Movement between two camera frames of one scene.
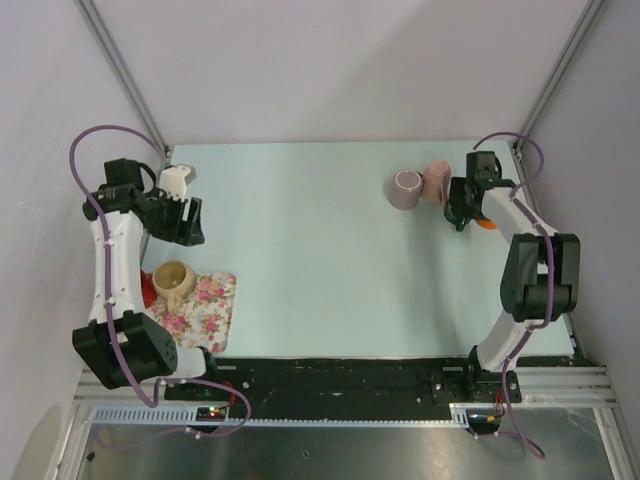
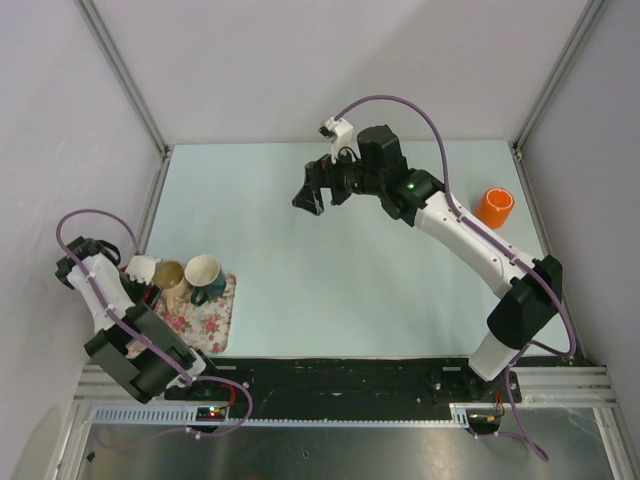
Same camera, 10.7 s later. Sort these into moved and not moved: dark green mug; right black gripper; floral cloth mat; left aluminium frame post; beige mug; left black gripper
Moved: right black gripper; dark green mug; left black gripper
Not moved: left aluminium frame post; beige mug; floral cloth mat
